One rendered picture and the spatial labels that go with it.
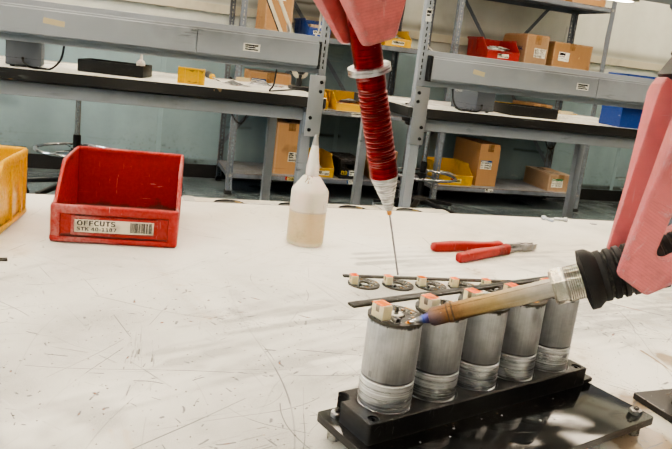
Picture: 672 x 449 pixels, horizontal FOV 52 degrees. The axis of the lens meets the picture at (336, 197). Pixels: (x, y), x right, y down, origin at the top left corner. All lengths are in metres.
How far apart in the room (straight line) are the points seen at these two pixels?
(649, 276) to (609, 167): 5.84
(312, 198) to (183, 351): 0.25
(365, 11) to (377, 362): 0.15
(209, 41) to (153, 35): 0.19
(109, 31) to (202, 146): 2.32
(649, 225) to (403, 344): 0.11
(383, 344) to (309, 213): 0.32
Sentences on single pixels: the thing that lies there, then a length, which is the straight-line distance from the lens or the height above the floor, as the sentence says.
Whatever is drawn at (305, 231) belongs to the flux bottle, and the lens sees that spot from 0.62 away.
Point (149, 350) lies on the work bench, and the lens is 0.40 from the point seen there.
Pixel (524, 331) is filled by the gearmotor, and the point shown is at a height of 0.80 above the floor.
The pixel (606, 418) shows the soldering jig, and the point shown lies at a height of 0.76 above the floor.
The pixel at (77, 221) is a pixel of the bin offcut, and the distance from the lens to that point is 0.59.
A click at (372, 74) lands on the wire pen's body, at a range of 0.25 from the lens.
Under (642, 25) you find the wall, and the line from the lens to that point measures 6.15.
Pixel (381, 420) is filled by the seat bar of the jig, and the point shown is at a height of 0.77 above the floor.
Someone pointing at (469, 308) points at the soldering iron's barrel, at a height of 0.82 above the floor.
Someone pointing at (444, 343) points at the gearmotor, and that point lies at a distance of 0.32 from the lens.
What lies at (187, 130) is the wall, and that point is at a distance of 4.74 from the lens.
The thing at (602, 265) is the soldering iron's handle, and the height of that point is 0.85.
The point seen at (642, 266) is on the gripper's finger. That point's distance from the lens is 0.29.
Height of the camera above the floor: 0.92
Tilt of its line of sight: 12 degrees down
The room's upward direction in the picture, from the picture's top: 7 degrees clockwise
